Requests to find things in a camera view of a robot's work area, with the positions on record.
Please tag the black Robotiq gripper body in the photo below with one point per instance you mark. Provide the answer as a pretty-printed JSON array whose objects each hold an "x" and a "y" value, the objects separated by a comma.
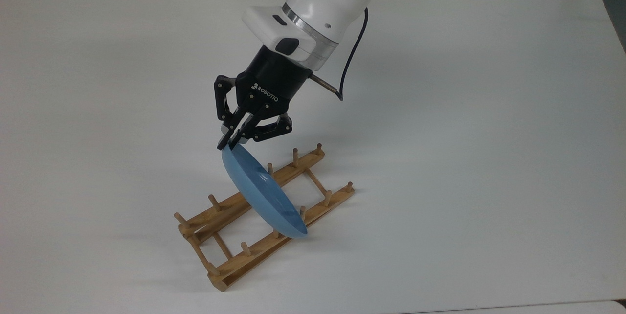
[{"x": 271, "y": 84}]

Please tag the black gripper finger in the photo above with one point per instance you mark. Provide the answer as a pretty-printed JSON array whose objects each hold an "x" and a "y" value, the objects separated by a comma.
[
  {"x": 222, "y": 103},
  {"x": 271, "y": 129}
]

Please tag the blue round plate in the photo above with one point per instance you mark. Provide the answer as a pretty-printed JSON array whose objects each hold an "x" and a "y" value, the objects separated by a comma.
[{"x": 264, "y": 196}]

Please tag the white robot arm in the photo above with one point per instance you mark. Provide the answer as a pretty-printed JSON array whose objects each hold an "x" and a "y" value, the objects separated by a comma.
[{"x": 323, "y": 1}]

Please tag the wooden peg plate rack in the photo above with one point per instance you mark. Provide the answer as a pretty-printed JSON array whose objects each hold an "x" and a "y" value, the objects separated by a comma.
[{"x": 259, "y": 249}]

